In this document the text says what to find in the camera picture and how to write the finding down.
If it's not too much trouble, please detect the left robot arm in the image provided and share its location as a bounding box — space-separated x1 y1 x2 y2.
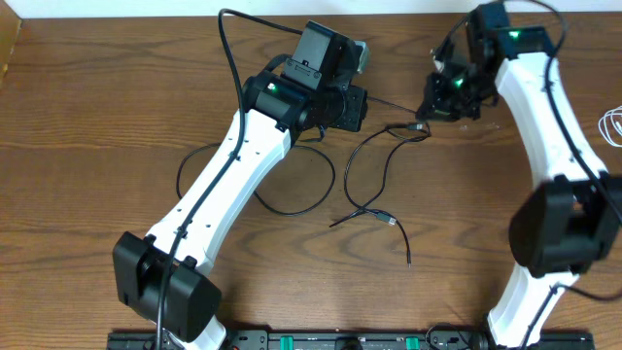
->
112 21 369 349

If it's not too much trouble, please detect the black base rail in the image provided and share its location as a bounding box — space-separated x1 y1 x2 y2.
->
105 326 596 350

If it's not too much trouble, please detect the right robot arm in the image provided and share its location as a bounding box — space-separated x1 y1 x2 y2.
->
416 1 621 349

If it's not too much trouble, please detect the white cable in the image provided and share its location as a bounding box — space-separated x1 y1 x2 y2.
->
597 104 622 149

